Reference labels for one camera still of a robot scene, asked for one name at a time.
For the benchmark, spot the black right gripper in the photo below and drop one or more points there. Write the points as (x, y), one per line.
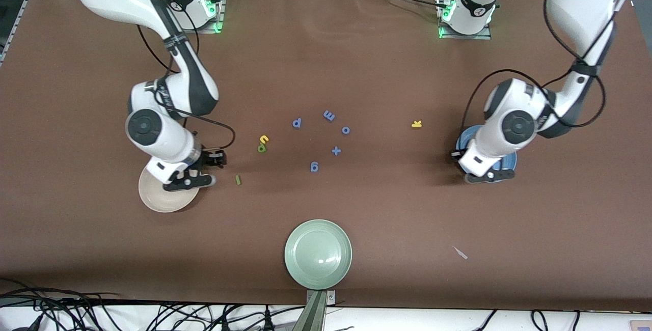
(208, 159)

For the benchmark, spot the green letter d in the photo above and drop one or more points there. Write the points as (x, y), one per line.
(259, 148)

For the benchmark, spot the yellow letter k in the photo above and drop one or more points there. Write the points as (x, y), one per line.
(416, 124)

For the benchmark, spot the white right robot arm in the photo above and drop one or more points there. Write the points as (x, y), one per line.
(173, 142)

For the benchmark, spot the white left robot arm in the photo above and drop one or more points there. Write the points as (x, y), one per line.
(501, 98)

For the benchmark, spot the blue plate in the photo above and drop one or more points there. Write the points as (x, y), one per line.
(466, 140)

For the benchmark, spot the beige plate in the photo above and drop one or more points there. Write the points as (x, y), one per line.
(163, 201)

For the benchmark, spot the blue letter p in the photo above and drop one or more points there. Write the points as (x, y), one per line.
(294, 123)

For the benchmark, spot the white paper scrap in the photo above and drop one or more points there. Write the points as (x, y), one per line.
(461, 253)

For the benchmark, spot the blue letter x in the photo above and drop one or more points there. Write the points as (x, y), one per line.
(336, 150)

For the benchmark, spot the blue letter m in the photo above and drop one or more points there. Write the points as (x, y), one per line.
(329, 115)

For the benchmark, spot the brown table cover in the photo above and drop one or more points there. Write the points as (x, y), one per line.
(356, 66)

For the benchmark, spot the pale green plate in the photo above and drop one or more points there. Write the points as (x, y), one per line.
(318, 254)

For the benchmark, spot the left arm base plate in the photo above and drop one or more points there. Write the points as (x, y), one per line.
(481, 35)

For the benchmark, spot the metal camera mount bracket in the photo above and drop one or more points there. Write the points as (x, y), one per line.
(316, 315)

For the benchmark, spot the silver table edge rail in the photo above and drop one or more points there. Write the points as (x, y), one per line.
(20, 15)

